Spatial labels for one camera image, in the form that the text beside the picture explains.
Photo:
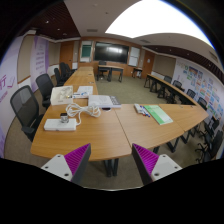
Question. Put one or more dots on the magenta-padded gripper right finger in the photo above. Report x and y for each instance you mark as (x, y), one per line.
(160, 166)

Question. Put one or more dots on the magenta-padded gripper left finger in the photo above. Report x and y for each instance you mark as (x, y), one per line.
(66, 166)

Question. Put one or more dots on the small black charger block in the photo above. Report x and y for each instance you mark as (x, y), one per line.
(64, 118)

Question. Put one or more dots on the white power strip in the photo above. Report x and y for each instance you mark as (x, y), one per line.
(56, 125)

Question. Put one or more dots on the green booklet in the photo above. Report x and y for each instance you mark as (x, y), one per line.
(158, 114)

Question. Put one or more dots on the group of black chairs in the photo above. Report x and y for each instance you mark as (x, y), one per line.
(63, 70)
(213, 146)

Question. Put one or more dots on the white marker set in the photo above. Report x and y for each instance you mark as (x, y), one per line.
(139, 108)

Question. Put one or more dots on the black round table grommet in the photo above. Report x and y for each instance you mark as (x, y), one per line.
(106, 109)

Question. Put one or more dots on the white open box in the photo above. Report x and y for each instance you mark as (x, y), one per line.
(61, 95)

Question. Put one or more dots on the thick white book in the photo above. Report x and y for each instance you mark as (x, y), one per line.
(101, 100)

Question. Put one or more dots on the black mesh office chair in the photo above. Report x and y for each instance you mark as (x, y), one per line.
(23, 103)
(44, 85)

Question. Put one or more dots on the white paper sheets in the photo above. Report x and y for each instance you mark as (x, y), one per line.
(85, 90)

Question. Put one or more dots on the long wooden table row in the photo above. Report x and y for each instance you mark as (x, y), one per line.
(166, 87)

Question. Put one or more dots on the small wooden desk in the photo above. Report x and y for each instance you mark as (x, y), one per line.
(137, 69)

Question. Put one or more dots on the wooden door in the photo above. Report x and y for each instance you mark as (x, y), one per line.
(148, 63)
(66, 54)

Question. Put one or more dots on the dark-legged wooden desk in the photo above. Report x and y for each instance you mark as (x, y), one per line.
(111, 67)

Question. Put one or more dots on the green and white board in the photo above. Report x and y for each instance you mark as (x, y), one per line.
(86, 51)

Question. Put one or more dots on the bright ceiling light panel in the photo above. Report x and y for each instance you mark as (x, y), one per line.
(156, 18)

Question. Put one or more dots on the colourful wall posters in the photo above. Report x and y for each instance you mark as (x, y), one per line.
(208, 90)

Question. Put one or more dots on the wide purple wall banner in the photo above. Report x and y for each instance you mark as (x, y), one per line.
(8, 83)

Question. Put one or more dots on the narrow purple wall banner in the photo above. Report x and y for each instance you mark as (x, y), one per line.
(40, 60)

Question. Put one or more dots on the white wall board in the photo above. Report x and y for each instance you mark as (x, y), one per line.
(134, 56)

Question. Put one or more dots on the large black wall screen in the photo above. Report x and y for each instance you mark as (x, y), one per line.
(111, 52)

